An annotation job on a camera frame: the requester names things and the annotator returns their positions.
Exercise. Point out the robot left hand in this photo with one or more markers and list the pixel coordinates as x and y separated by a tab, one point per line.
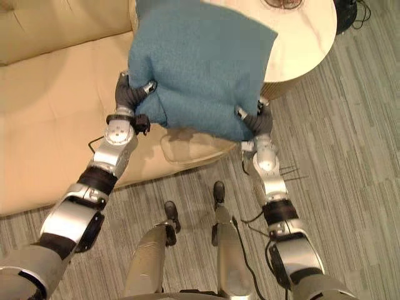
125	95

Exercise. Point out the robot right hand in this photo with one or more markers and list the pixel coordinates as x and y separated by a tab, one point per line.
262	123

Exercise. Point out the blue fabric cushion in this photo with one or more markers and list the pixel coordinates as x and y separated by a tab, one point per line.
203	78

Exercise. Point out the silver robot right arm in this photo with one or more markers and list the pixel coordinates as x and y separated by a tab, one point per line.
297	250

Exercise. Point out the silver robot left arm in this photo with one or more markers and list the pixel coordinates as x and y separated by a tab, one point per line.
72	218

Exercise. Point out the beige leather sofa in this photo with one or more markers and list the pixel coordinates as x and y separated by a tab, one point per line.
47	93

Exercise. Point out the dark robot right foot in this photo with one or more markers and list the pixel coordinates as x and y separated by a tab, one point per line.
219	192

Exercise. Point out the dark robot foot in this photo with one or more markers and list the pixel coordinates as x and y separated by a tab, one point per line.
219	192
171	211

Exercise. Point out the round white marble table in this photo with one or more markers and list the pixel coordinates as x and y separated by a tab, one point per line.
300	47

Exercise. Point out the brown patterned table decoration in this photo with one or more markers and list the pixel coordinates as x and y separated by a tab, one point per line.
282	2

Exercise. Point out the dark robot left foot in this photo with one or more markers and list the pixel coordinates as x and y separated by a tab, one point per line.
171	211

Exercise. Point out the silver robot right leg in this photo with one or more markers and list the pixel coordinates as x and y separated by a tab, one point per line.
231	256

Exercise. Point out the silver robot leg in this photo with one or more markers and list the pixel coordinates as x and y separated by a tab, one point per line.
231	256
147	259

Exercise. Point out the black round device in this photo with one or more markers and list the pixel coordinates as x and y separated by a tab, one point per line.
345	14

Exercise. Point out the silver robot left leg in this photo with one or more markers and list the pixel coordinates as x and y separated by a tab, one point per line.
147	259

